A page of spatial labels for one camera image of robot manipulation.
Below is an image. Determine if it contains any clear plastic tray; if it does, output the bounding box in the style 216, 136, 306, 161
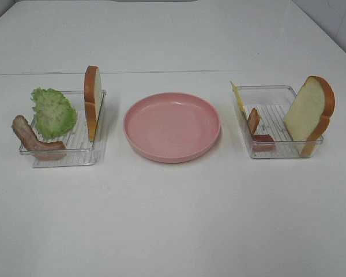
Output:
235, 85, 324, 159
18, 89, 107, 168

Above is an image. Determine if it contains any green lettuce leaf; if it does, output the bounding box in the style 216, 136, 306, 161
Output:
31, 88, 77, 139

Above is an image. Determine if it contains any yellow cheese slice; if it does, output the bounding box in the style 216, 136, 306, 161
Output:
230, 81, 247, 119

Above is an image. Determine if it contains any right clear plastic tray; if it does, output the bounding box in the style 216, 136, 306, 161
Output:
235, 85, 324, 159

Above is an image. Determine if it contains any left clear plastic tray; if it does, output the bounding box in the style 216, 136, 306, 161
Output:
18, 89, 107, 168

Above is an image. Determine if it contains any bacon strip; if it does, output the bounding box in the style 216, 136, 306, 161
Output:
12, 115, 66, 161
247, 108, 275, 152

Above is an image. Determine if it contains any bread slice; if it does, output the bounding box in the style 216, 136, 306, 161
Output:
284, 76, 335, 158
84, 65, 103, 141

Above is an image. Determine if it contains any pink round plate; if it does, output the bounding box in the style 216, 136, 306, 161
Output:
123, 92, 221, 163

